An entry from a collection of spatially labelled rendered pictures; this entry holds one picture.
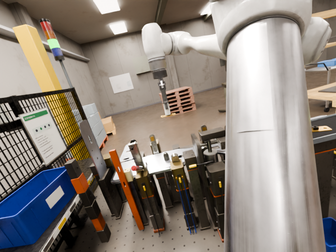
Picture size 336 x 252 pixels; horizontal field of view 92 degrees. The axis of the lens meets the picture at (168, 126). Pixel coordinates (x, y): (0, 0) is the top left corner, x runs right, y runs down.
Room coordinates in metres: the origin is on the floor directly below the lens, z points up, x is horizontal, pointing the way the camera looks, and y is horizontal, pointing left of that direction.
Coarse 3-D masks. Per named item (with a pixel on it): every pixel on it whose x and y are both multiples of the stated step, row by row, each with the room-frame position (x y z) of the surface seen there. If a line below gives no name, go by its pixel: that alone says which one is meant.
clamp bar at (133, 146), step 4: (132, 140) 0.73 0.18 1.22; (128, 144) 0.69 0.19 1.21; (132, 144) 0.69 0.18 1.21; (136, 144) 0.70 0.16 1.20; (132, 148) 0.67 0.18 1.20; (136, 148) 0.69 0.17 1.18; (132, 152) 0.69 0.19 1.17; (136, 152) 0.69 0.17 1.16; (132, 156) 0.70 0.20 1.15; (136, 156) 0.70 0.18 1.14; (140, 156) 0.71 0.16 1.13; (136, 160) 0.70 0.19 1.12; (140, 160) 0.70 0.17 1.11; (136, 164) 0.70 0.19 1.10; (140, 164) 0.71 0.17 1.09; (144, 168) 0.71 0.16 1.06
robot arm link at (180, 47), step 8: (176, 32) 0.90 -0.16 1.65; (184, 32) 0.89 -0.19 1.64; (176, 40) 0.88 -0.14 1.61; (184, 40) 0.86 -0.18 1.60; (192, 40) 0.77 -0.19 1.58; (200, 40) 0.61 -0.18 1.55; (208, 40) 0.56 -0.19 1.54; (216, 40) 0.53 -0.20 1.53; (176, 48) 0.89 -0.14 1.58; (184, 48) 0.88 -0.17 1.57; (192, 48) 0.81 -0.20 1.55; (200, 48) 0.60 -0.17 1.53; (208, 48) 0.56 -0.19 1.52; (216, 48) 0.52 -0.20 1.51; (216, 56) 0.55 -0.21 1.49; (224, 56) 0.51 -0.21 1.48
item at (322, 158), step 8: (320, 144) 0.48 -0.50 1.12; (328, 144) 0.48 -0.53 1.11; (320, 152) 0.48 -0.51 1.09; (328, 152) 0.49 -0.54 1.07; (320, 160) 0.49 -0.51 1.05; (328, 160) 0.49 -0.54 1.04; (320, 168) 0.49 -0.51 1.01; (328, 168) 0.49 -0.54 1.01; (320, 176) 0.49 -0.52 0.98; (328, 176) 0.49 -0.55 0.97; (320, 184) 0.49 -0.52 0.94; (328, 184) 0.49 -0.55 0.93; (320, 192) 0.49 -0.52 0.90; (328, 192) 0.49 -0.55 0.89; (320, 200) 0.49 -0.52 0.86; (328, 200) 0.49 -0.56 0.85; (328, 208) 0.49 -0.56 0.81
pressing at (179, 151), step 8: (216, 144) 0.89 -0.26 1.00; (160, 152) 0.98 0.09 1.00; (168, 152) 0.94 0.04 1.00; (176, 152) 0.91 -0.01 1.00; (224, 152) 0.77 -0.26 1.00; (128, 160) 0.98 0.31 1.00; (144, 160) 0.91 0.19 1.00; (152, 160) 0.89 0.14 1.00; (160, 160) 0.86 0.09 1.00; (168, 160) 0.84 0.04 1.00; (152, 168) 0.80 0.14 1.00; (160, 168) 0.78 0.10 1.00; (168, 168) 0.76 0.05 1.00; (112, 176) 0.82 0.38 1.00
